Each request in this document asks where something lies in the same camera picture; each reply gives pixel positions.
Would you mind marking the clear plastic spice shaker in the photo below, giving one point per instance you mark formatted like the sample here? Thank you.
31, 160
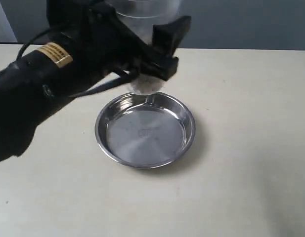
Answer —
140, 16

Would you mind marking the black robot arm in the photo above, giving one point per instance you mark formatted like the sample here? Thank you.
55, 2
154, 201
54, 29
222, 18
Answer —
29, 95

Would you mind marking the round stainless steel dish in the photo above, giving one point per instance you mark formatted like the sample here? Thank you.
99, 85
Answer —
145, 131

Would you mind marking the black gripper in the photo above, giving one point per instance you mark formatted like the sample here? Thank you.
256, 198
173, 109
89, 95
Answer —
90, 38

